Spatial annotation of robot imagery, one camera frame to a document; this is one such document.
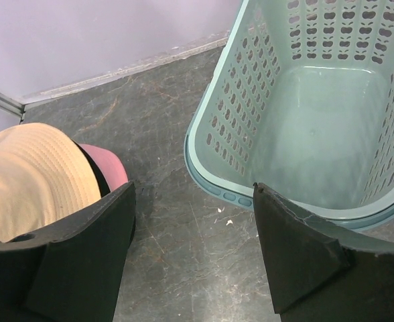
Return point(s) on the left aluminium corner post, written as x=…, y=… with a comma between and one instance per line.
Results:
x=12, y=106

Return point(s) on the teal plastic basket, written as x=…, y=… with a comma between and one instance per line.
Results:
x=302, y=100

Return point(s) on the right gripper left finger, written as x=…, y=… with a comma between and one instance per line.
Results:
x=70, y=270

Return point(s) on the black cloth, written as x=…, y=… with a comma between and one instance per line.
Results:
x=101, y=181

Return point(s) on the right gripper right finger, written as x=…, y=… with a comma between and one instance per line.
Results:
x=320, y=271

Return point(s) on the beige pink hats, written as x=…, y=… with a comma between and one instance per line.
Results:
x=44, y=177

